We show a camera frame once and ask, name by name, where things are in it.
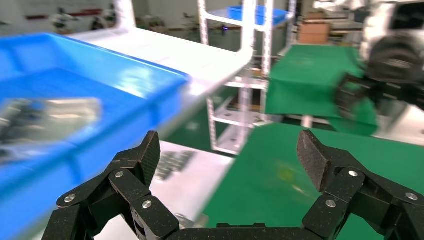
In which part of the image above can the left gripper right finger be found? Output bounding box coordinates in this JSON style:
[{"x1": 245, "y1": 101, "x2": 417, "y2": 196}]
[{"x1": 297, "y1": 129, "x2": 424, "y2": 240}]

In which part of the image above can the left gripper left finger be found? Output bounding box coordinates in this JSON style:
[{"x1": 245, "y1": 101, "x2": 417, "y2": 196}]
[{"x1": 41, "y1": 130, "x2": 181, "y2": 240}]

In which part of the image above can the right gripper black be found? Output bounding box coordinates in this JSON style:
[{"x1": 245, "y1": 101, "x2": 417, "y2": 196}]
[{"x1": 336, "y1": 34, "x2": 424, "y2": 117}]

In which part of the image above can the embossed metal plate part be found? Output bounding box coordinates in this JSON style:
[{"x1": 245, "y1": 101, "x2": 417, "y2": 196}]
[{"x1": 0, "y1": 96, "x2": 103, "y2": 164}]

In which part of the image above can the green draped cloth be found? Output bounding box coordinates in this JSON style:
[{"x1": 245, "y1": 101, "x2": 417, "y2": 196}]
[{"x1": 264, "y1": 44, "x2": 379, "y2": 137}]

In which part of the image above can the white paper sheet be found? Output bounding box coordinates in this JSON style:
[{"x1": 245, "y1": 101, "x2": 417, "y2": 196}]
[{"x1": 94, "y1": 140, "x2": 237, "y2": 240}]

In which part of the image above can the green work table cloth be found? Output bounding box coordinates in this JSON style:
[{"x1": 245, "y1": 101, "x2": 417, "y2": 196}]
[{"x1": 202, "y1": 122, "x2": 424, "y2": 240}]

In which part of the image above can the brown cardboard box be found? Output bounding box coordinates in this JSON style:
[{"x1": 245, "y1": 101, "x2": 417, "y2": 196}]
[{"x1": 298, "y1": 12, "x2": 332, "y2": 46}]

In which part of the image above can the large blue plastic bin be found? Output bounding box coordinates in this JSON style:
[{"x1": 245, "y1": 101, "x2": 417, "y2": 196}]
[{"x1": 0, "y1": 32, "x2": 192, "y2": 240}]

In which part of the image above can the small blue bin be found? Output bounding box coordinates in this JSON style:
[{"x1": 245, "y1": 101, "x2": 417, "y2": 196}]
[{"x1": 227, "y1": 4, "x2": 290, "y2": 27}]

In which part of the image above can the white metal shelf rack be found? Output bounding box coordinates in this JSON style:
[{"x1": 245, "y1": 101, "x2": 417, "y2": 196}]
[{"x1": 67, "y1": 0, "x2": 299, "y2": 157}]

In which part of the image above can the metal chain link strip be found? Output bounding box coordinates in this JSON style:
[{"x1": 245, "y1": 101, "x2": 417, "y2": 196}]
[
  {"x1": 165, "y1": 152, "x2": 187, "y2": 176},
  {"x1": 178, "y1": 150, "x2": 197, "y2": 170},
  {"x1": 153, "y1": 155, "x2": 176, "y2": 181}
]

